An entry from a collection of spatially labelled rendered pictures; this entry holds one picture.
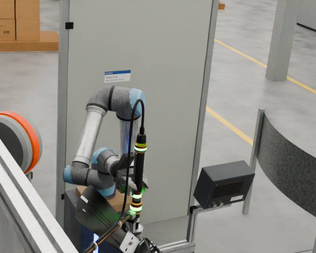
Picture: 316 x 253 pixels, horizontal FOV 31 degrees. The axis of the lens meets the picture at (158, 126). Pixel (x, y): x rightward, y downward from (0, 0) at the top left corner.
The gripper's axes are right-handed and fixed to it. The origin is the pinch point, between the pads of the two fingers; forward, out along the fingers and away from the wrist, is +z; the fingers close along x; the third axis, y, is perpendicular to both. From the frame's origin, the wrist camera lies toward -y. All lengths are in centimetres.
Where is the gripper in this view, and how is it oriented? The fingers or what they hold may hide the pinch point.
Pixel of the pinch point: (141, 185)
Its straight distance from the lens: 212.0
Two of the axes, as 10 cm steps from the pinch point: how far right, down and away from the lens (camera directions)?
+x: -8.7, 1.0, -4.8
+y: -0.9, 9.3, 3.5
